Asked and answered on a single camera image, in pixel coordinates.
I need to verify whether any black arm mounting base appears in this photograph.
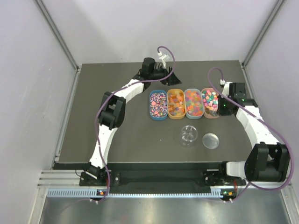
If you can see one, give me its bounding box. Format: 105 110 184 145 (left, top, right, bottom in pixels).
79 169 246 188

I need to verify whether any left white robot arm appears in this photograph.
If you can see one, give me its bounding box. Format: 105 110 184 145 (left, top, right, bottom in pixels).
86 53 181 185

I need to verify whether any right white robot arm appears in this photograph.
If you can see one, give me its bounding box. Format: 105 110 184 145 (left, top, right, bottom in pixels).
217 80 290 185

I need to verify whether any yellow tray of popsicle candies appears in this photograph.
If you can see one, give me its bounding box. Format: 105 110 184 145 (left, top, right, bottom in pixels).
167 89 186 119

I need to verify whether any pink tray of star candies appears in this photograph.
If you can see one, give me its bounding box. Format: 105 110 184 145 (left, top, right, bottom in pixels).
201 88 219 119

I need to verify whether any blue tray of lollipops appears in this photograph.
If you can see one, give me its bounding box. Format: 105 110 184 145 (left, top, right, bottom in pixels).
149 90 168 121

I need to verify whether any light blue tray of gummies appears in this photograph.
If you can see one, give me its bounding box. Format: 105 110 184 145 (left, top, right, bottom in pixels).
184 89 204 119

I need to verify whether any clear round jar lid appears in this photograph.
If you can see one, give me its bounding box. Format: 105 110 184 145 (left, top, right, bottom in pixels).
202 133 220 149

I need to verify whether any clear plastic jar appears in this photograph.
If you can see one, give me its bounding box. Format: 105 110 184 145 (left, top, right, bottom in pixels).
180 125 198 147

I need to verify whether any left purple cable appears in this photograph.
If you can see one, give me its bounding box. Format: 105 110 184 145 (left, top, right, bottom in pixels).
93 46 176 203

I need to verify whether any purple cable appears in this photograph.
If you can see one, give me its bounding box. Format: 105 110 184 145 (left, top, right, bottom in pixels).
207 67 294 203
93 46 176 203

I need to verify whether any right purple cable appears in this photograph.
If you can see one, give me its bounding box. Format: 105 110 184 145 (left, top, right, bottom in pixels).
207 67 294 203

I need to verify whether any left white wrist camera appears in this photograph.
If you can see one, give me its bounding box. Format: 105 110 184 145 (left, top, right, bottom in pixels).
158 52 170 69

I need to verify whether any grey slotted cable duct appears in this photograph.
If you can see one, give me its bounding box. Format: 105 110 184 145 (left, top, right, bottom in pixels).
46 188 236 198

